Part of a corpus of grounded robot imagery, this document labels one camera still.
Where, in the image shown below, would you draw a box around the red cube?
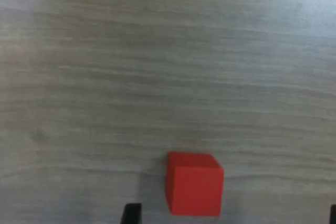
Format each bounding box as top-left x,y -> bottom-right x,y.
165,152 -> 225,217

